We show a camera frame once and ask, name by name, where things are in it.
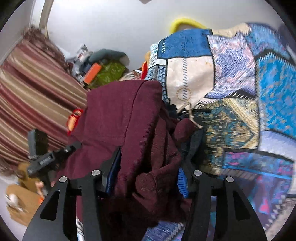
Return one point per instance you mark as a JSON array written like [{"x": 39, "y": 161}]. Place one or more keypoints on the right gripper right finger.
[{"x": 235, "y": 217}]

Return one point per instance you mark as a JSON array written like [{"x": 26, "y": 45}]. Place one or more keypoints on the blue patchwork quilt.
[{"x": 241, "y": 82}]

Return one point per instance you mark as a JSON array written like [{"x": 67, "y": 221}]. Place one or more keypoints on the maroon button shirt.
[{"x": 132, "y": 115}]

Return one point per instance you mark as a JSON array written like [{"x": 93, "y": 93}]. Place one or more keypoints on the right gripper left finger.
[{"x": 55, "y": 219}]

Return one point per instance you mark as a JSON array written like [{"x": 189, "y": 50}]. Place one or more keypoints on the red plush toy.
[{"x": 73, "y": 119}]

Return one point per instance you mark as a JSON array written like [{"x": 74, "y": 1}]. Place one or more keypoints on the orange box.
[{"x": 92, "y": 72}]

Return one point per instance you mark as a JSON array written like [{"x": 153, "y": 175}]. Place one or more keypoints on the yellow plastic hoop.
[{"x": 176, "y": 23}]

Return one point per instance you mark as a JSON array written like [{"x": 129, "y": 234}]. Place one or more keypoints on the grey green pillow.
[{"x": 106, "y": 54}]

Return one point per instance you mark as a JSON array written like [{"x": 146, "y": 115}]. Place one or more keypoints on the striped red curtain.
[{"x": 37, "y": 91}]

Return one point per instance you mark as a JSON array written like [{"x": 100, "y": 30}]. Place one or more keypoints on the navy patterned folded garment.
[{"x": 192, "y": 146}]

